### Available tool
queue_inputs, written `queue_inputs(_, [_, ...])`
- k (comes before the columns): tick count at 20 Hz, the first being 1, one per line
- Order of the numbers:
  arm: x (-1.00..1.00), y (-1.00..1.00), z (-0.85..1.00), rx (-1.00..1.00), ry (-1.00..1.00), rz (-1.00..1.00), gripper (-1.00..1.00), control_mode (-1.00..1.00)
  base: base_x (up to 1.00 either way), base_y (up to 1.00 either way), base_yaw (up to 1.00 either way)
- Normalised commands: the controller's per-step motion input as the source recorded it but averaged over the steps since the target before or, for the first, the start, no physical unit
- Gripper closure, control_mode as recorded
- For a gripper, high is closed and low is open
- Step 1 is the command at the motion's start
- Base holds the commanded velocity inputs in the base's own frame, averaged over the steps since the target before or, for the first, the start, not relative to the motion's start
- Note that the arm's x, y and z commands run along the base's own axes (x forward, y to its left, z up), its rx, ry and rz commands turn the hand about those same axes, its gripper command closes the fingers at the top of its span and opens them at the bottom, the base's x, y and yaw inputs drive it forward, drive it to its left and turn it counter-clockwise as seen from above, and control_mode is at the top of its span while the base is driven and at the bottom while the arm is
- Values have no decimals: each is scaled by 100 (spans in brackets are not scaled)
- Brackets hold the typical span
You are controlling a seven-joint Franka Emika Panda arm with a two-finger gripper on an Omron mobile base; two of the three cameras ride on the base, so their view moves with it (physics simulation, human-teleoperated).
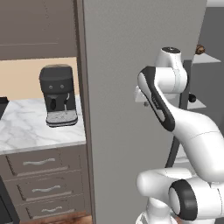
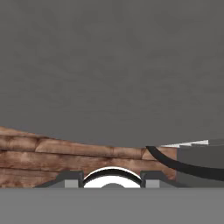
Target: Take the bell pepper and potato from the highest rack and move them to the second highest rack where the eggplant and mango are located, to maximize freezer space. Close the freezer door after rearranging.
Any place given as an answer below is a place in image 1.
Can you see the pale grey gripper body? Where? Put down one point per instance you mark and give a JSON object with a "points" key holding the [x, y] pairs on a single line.
{"points": [[140, 95]]}

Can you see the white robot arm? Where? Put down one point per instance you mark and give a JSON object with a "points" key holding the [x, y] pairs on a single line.
{"points": [[201, 140]]}

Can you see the grey freezer door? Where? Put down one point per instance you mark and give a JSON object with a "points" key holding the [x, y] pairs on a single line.
{"points": [[116, 87]]}

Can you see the dark purple eggplant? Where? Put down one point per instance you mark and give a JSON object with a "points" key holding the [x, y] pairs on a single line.
{"points": [[192, 97]]}

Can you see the brown potato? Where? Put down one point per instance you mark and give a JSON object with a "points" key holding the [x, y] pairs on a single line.
{"points": [[199, 49]]}

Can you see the pale fridge shelf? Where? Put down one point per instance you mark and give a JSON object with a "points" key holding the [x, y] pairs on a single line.
{"points": [[205, 58], [197, 104]]}

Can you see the black coffee machine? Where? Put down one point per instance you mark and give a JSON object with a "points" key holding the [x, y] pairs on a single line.
{"points": [[58, 93]]}

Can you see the grey fridge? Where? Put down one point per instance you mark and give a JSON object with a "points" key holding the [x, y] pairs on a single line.
{"points": [[214, 35]]}

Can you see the taupe drawer front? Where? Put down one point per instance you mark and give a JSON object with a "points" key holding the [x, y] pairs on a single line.
{"points": [[65, 186], [62, 159], [70, 205]]}

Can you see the taupe wall cupboard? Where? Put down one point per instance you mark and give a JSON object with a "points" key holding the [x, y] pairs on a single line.
{"points": [[35, 26]]}

